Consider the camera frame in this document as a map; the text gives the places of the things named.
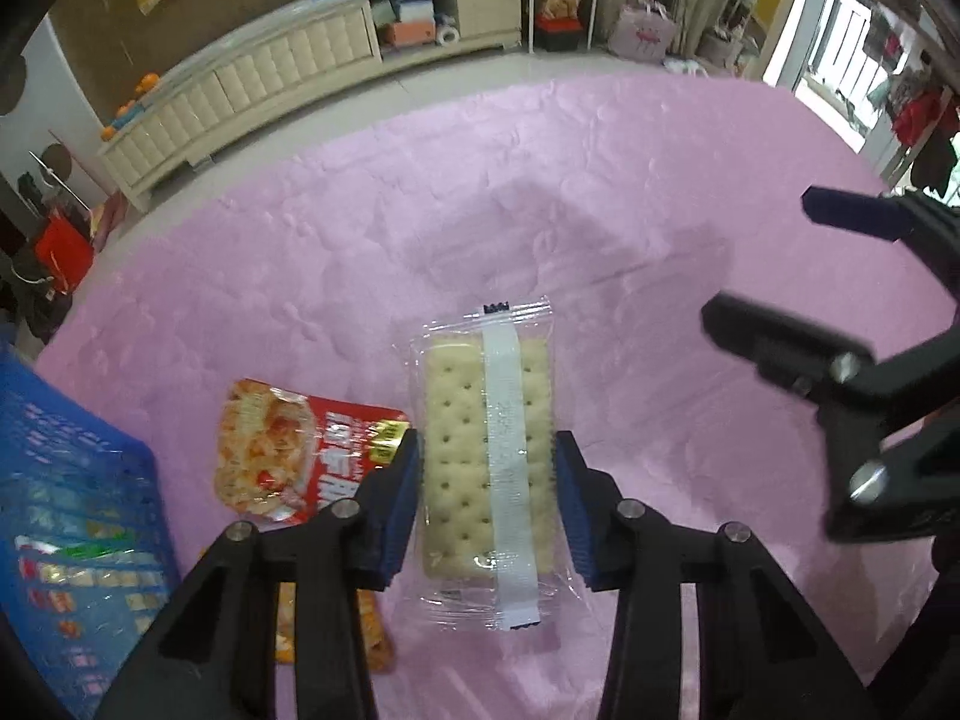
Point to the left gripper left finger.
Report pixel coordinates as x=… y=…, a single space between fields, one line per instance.
x=388 y=499

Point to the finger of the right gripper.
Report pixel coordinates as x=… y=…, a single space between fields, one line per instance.
x=887 y=217
x=789 y=352

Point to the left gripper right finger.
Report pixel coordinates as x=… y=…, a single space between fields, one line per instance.
x=588 y=501

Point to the clear cracker pack white strip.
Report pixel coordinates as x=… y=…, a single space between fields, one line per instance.
x=488 y=538

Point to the red orange snack packet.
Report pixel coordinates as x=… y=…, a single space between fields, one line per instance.
x=282 y=456

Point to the pink quilted table cover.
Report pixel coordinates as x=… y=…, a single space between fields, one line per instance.
x=625 y=200

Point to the white slippers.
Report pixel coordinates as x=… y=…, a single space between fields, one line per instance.
x=684 y=67

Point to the pink bag on floor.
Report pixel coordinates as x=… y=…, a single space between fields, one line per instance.
x=642 y=33

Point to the blue plastic basket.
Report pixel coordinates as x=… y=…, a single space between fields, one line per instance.
x=87 y=560

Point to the red gift bag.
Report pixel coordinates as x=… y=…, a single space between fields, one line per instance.
x=64 y=252

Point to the cream TV cabinet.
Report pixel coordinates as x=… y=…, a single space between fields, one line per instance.
x=277 y=64

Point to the oranges on blue plate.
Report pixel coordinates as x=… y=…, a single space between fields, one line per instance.
x=133 y=108

